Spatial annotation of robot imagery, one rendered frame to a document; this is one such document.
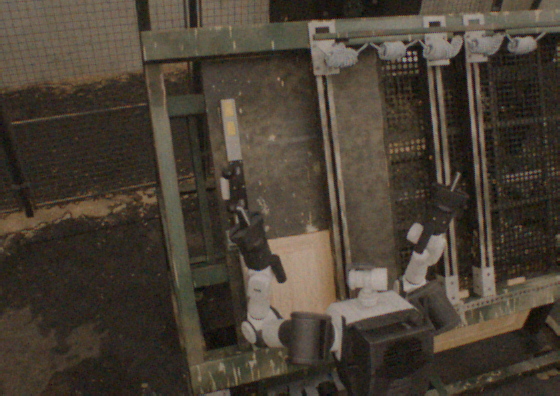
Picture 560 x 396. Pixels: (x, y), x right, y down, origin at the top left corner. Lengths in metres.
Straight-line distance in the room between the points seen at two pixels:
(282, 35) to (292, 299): 1.00
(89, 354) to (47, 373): 0.24
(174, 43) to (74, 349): 2.08
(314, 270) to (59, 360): 1.80
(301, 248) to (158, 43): 0.92
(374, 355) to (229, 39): 1.13
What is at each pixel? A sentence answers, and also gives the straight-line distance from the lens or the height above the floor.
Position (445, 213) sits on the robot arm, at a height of 1.52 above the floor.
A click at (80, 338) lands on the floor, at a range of 3.34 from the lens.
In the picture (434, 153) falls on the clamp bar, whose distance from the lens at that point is 2.12.
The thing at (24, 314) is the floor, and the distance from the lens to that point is 3.59.
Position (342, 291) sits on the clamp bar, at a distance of 2.01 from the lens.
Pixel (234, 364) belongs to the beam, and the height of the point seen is 0.88.
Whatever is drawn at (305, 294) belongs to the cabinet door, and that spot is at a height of 1.03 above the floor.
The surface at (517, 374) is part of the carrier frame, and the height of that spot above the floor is 0.17.
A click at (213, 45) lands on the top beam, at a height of 1.91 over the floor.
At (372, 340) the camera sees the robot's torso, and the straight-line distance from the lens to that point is 1.42.
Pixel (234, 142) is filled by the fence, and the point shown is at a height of 1.58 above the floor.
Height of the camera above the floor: 2.52
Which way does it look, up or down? 36 degrees down
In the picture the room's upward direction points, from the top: 3 degrees clockwise
